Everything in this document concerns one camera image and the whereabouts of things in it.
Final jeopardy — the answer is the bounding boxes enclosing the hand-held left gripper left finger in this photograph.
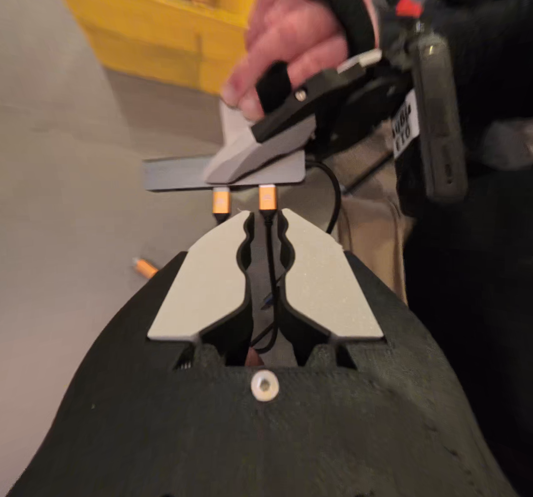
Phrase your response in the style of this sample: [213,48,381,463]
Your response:
[148,210,254,342]

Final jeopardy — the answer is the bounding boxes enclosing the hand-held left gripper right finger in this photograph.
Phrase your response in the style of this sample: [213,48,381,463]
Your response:
[281,209,384,341]

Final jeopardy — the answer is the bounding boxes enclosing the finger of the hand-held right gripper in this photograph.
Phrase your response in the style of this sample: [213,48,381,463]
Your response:
[204,114,318,185]
[220,100,255,148]

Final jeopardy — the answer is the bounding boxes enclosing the small orange plug usb cable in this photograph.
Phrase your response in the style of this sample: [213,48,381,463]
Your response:
[250,184,292,354]

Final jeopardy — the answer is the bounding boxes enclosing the grey usb hub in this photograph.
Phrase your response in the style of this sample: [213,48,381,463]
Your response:
[143,150,307,192]

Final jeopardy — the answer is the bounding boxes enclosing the person's right hand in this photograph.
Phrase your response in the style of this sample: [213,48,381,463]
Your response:
[221,0,350,122]

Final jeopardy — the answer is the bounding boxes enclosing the person's beige trousers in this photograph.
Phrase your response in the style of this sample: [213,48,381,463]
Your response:
[331,128,417,304]

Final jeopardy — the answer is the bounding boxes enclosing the yellow plastic crate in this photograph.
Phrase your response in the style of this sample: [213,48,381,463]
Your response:
[42,0,292,98]

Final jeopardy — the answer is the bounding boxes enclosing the person's dark jacket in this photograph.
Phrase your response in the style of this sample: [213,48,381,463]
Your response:
[400,0,533,481]

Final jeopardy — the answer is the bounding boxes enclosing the black hub cable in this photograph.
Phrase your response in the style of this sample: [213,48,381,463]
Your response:
[305,161,343,236]

